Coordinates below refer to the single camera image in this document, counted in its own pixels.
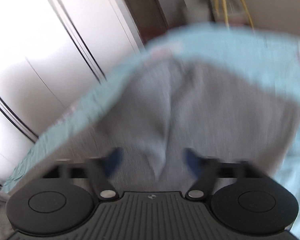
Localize yellow-legged side table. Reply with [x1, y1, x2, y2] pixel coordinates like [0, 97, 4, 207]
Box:
[212, 0, 254, 30]

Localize white wardrobe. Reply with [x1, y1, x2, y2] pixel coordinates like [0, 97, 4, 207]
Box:
[0, 0, 142, 186]

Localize dark brown door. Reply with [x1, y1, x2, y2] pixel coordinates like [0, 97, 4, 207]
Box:
[125, 0, 168, 44]

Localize grey sweatpants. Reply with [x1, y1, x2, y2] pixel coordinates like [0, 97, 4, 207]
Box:
[0, 57, 300, 240]

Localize grey trash bin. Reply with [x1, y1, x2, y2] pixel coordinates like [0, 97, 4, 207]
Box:
[181, 0, 211, 25]

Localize light blue bed sheet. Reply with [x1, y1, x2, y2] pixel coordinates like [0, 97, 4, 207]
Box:
[2, 24, 300, 239]

